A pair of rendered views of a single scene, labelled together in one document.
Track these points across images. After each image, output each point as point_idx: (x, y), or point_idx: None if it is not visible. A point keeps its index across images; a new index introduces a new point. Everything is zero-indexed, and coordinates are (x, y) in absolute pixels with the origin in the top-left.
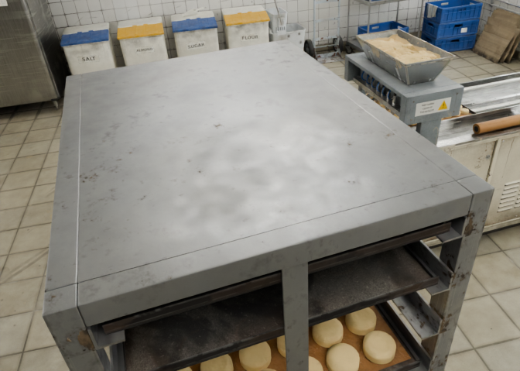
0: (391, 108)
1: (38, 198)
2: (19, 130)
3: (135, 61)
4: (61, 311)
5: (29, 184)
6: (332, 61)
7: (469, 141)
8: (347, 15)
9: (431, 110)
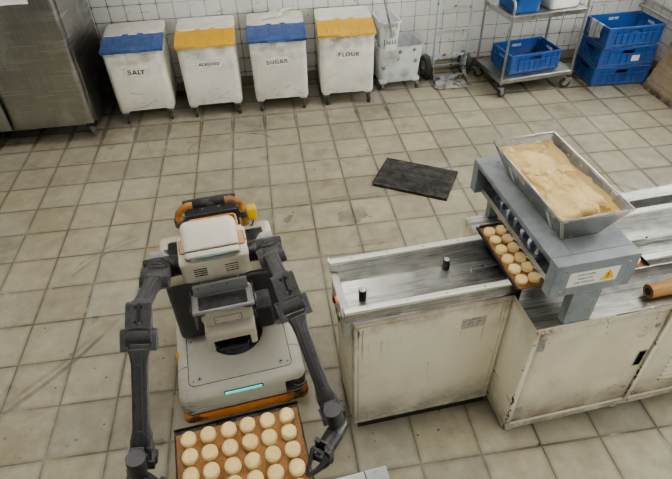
0: (533, 260)
1: (61, 278)
2: (45, 165)
3: (196, 78)
4: None
5: (51, 254)
6: (454, 87)
7: (636, 310)
8: (481, 27)
9: (590, 280)
